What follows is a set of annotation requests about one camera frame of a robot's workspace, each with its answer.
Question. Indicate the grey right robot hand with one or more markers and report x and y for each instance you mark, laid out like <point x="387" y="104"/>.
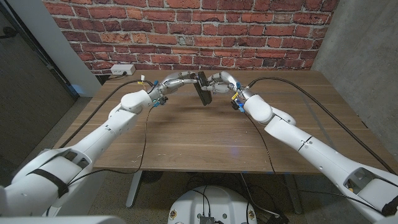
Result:
<point x="225" y="85"/>

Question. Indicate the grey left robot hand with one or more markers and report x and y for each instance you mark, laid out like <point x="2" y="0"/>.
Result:
<point x="174" y="82"/>

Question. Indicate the black stapler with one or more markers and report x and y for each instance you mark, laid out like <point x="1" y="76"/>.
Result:
<point x="204" y="95"/>

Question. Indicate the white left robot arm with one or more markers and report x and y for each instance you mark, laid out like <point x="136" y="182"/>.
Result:
<point x="102" y="137"/>

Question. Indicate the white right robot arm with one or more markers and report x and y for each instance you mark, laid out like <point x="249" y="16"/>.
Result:
<point x="298" y="137"/>

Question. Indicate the printed red brick backdrop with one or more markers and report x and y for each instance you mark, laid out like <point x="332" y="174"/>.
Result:
<point x="186" y="31"/>

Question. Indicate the white power strip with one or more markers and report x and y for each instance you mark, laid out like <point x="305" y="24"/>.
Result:
<point x="122" y="69"/>

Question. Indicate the grey table leg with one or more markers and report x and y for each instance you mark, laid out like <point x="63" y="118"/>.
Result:
<point x="293" y="196"/>
<point x="134" y="189"/>

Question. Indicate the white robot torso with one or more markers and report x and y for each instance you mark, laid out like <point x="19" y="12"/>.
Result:
<point x="217" y="205"/>

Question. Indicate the small grey ribbed box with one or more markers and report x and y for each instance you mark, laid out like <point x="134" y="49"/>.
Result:
<point x="206" y="220"/>

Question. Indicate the black power adapter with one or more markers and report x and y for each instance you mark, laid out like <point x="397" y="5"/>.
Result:
<point x="277" y="219"/>

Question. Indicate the grey perforated panel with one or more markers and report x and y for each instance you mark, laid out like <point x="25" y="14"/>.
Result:
<point x="25" y="102"/>

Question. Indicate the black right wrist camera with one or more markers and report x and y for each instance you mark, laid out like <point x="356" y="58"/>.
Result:
<point x="236" y="104"/>

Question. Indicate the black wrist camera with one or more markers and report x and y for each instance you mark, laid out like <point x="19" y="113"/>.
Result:
<point x="236" y="104"/>
<point x="161" y="101"/>

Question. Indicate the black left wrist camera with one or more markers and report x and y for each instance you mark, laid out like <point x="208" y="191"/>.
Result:
<point x="161" y="101"/>

